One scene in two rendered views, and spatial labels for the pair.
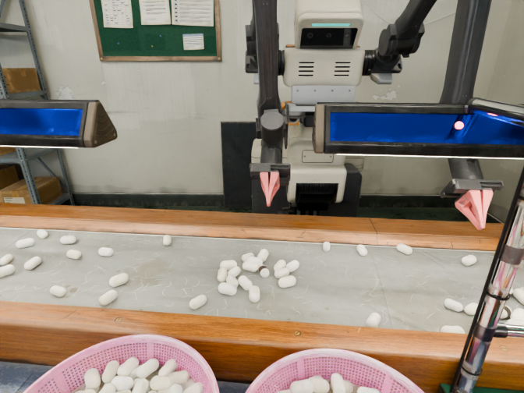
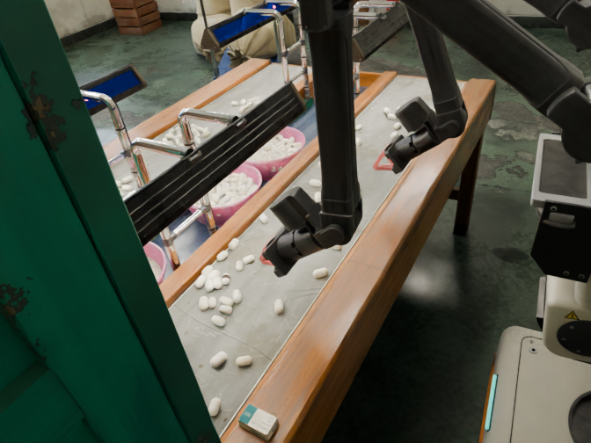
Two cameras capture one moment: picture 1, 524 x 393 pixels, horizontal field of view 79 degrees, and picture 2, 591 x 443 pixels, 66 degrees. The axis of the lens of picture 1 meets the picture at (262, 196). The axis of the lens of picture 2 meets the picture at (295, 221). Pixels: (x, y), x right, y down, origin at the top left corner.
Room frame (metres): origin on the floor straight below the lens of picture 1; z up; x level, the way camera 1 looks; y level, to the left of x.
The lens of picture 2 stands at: (1.01, -1.06, 1.52)
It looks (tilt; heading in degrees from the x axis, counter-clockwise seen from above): 37 degrees down; 119
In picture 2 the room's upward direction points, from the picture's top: 7 degrees counter-clockwise
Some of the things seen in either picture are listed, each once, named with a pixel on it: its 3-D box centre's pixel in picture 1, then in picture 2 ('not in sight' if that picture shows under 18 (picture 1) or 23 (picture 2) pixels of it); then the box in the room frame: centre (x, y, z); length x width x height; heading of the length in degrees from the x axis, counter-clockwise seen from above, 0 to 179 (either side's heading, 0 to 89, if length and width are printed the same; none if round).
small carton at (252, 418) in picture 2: not in sight; (258, 422); (0.71, -0.74, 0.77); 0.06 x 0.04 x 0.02; 174
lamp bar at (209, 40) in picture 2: not in sight; (255, 16); (0.01, 0.63, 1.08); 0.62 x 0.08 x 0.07; 84
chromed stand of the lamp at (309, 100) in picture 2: not in sight; (278, 61); (0.09, 0.63, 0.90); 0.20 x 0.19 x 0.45; 84
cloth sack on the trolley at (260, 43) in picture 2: not in sight; (254, 33); (-1.20, 2.61, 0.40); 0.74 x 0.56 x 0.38; 90
